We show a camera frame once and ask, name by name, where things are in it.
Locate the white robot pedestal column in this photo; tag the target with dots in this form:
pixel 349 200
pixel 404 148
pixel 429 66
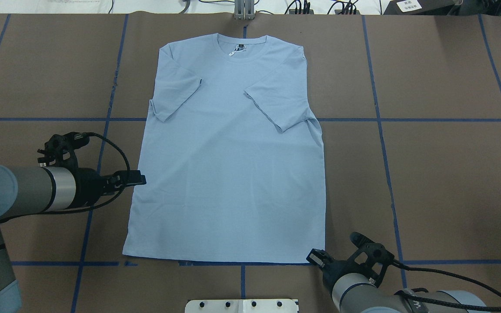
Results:
pixel 243 306

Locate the light blue t-shirt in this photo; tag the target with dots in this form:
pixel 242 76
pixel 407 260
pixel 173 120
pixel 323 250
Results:
pixel 232 154

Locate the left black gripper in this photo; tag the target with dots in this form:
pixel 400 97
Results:
pixel 88 186

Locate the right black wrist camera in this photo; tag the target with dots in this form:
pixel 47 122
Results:
pixel 371 259

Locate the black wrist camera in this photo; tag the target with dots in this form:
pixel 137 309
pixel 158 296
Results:
pixel 371 259
pixel 59 150

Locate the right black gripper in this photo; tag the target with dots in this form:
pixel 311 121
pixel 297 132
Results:
pixel 336 269

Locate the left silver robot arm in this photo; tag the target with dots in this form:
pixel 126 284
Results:
pixel 49 190

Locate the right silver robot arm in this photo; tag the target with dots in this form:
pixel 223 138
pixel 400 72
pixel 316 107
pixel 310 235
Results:
pixel 354 286

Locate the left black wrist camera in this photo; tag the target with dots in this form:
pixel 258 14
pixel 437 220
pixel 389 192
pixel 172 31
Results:
pixel 59 150

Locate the black power adapter box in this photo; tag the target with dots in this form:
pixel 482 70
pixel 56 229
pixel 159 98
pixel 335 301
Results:
pixel 421 7

